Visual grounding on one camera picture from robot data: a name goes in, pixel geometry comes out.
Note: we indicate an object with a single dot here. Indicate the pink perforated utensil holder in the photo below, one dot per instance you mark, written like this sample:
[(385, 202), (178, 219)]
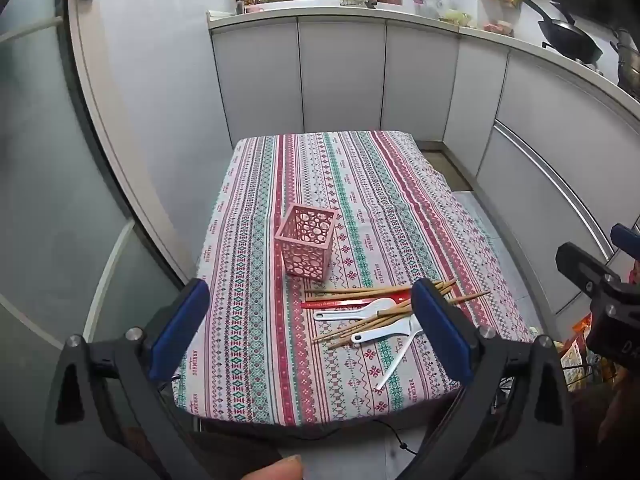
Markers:
[(302, 247)]

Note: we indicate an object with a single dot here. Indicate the frosted glass door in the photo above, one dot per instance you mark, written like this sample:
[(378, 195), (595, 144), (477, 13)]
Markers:
[(45, 210)]

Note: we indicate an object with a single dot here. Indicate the striped patterned tablecloth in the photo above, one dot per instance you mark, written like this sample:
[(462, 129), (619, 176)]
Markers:
[(260, 320)]

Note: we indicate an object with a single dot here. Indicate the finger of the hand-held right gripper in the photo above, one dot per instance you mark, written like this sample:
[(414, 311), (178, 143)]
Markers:
[(627, 242), (575, 260)]

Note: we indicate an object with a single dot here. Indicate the white plastic rice spoon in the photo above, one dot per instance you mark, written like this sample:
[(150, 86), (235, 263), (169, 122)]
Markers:
[(397, 362), (365, 309), (395, 329)]

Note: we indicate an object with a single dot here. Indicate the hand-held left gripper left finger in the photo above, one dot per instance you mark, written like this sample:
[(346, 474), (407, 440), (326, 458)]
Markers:
[(179, 327)]

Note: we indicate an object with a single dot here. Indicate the pile of wooden chopsticks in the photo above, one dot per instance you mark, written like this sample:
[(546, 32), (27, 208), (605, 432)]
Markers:
[(370, 317)]

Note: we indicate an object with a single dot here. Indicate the orange snack packets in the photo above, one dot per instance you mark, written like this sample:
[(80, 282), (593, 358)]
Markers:
[(577, 355)]

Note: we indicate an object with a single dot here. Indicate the person's left hand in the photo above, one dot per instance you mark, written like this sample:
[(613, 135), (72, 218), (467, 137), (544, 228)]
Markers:
[(277, 469)]

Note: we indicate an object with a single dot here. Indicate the white kitchen cabinets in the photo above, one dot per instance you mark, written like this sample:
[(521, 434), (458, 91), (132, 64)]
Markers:
[(340, 75)]

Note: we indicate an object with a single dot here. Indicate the black wok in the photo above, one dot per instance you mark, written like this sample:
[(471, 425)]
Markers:
[(570, 37)]

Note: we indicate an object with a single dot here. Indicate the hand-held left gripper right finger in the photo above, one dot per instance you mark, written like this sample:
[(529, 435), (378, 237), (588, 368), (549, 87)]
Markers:
[(444, 330)]

